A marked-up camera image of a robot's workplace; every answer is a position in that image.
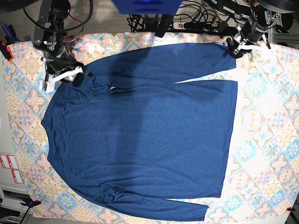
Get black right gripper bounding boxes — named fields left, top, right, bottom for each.
left=41, top=52, right=89, bottom=93

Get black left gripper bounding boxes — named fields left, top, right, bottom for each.
left=226, top=22, right=271, bottom=56

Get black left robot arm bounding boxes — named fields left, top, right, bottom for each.
left=227, top=0, right=279, bottom=59

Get red-white labels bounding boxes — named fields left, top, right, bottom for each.
left=0, top=154, right=23, bottom=184

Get blue-handled clamp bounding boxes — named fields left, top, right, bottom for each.
left=2, top=24, right=20, bottom=44

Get white cabinet lower left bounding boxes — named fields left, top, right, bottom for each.
left=0, top=185, right=31, bottom=213

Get patterned tile tablecloth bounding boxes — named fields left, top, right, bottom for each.
left=0, top=42, right=299, bottom=224

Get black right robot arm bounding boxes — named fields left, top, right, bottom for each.
left=33, top=0, right=86, bottom=93

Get orange clamp lower right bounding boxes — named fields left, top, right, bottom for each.
left=286, top=207, right=296, bottom=212

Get blue-black clamp lower left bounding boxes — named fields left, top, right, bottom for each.
left=20, top=199, right=41, bottom=208

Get red-black clamp upper left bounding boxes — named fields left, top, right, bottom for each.
left=0, top=41, right=13, bottom=61

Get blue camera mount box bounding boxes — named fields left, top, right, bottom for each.
left=112, top=0, right=182, bottom=15

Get blue long-sleeve shirt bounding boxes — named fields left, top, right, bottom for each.
left=41, top=43, right=238, bottom=222

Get white power strip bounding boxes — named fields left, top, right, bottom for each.
left=172, top=21, right=217, bottom=31

